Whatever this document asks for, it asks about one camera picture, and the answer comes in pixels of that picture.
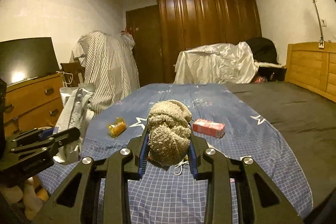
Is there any beige knitted hat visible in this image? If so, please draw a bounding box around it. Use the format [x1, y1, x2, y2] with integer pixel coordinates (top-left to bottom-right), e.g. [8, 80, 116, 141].
[147, 100, 192, 166]

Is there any wooden chest of drawers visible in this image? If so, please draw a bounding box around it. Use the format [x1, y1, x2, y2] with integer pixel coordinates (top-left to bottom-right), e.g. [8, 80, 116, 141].
[3, 73, 63, 137]

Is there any grey plastic mailer bag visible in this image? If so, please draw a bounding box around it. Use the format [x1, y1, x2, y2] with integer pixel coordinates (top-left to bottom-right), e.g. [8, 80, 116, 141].
[53, 84, 95, 165]

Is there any yellow snack in clear wrapper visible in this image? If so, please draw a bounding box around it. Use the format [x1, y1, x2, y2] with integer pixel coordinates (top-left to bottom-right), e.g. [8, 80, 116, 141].
[108, 117, 127, 138]

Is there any white face mask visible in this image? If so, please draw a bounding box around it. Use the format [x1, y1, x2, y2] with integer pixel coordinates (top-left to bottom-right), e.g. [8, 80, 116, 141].
[173, 157, 189, 176]

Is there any blue checkered star bedsheet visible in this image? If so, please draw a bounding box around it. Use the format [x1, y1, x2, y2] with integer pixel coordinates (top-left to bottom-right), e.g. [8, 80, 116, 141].
[81, 84, 313, 223]

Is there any red rectangular carton box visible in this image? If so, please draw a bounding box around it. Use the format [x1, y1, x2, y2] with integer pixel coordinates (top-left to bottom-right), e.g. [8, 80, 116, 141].
[193, 119, 225, 138]

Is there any black television screen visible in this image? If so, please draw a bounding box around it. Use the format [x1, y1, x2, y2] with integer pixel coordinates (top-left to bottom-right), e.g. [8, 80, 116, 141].
[0, 37, 59, 85]

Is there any white satin cloth cover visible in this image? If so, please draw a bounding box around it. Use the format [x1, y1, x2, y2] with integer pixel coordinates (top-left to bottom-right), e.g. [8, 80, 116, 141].
[174, 42, 258, 84]

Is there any wooden bed headboard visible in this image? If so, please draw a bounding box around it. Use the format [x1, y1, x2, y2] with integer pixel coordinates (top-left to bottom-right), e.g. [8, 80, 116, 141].
[285, 42, 336, 102]

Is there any black clothing pile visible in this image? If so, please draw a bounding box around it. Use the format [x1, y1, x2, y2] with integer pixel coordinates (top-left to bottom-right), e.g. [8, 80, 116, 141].
[246, 37, 278, 64]

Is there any dark wooden door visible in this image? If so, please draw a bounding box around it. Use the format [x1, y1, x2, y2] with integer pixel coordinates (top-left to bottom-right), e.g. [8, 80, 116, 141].
[126, 5, 164, 86]

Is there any dark wooden wardrobe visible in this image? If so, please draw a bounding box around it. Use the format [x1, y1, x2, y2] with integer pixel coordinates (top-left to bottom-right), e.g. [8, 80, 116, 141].
[157, 0, 262, 83]

